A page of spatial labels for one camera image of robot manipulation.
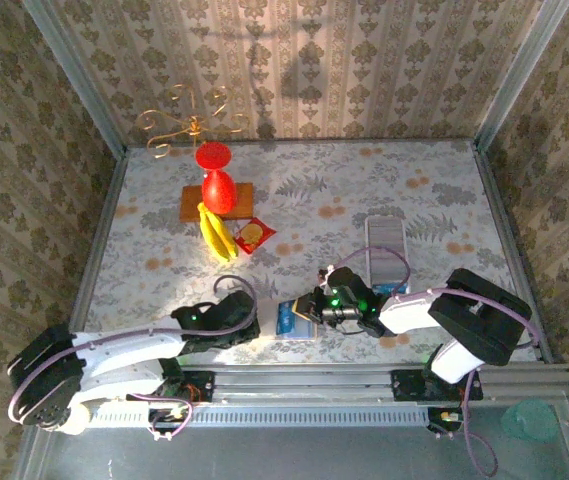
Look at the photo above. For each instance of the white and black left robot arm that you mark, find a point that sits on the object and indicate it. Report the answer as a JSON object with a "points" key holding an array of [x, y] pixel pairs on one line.
{"points": [[124, 345]]}

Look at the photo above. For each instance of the aluminium side rail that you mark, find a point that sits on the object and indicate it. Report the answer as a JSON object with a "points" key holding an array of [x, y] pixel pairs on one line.
{"points": [[98, 250], [511, 250]]}

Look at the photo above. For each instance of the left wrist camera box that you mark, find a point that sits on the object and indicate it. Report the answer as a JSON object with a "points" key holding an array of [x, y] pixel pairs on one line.
{"points": [[236, 305]]}

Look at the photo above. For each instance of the red plastic goblet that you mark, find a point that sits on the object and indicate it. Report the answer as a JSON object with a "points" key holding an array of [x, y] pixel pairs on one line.
{"points": [[219, 192]]}

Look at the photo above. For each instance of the beige card holder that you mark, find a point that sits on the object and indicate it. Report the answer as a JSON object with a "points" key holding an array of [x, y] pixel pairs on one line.
{"points": [[268, 320]]}

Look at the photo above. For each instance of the floral patterned table cover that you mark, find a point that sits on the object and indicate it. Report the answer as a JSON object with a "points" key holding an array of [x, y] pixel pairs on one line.
{"points": [[314, 165]]}

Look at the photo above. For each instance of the red snack packet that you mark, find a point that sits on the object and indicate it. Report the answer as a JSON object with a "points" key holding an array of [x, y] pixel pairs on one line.
{"points": [[254, 235]]}

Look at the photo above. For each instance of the translucent green plastic cup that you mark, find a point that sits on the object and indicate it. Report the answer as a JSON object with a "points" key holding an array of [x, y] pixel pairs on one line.
{"points": [[529, 420]]}

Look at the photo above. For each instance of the blue credit card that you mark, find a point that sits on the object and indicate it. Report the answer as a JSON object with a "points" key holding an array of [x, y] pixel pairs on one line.
{"points": [[389, 289], [286, 320]]}

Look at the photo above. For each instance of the stack of credit cards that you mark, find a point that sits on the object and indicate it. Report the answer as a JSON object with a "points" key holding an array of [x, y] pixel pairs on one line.
{"points": [[386, 240]]}

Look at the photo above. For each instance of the small controller board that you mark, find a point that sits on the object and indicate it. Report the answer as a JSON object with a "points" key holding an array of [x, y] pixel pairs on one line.
{"points": [[446, 417], [169, 415]]}

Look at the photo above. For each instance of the brown wooden board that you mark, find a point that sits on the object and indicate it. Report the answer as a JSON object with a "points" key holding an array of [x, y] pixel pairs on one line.
{"points": [[190, 205]]}

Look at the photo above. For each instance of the aluminium frame post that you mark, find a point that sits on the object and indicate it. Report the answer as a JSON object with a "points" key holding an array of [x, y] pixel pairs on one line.
{"points": [[76, 75], [518, 75]]}

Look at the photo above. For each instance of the white card tray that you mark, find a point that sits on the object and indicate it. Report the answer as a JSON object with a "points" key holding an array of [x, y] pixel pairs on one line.
{"points": [[384, 218]]}

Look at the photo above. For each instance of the yellow banana bunch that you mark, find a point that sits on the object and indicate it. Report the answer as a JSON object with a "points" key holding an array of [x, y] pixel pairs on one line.
{"points": [[216, 235]]}

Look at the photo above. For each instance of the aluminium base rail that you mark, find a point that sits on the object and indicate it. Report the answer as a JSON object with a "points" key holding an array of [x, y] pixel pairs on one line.
{"points": [[304, 382]]}

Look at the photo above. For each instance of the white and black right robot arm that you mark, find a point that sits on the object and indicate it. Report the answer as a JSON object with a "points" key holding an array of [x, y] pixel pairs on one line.
{"points": [[409, 315]]}

